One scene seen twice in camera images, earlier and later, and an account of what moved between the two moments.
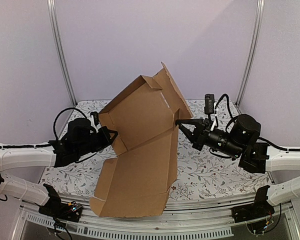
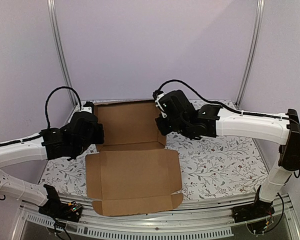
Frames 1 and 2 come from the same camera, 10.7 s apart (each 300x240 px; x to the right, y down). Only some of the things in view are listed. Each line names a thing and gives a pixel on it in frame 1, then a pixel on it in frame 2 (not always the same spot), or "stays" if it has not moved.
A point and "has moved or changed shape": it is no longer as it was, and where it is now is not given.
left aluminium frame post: x=52 y=7 stays
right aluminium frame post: x=253 y=51 stays
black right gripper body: x=201 y=132 → x=162 y=122
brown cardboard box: x=143 y=124 has moved or changed shape
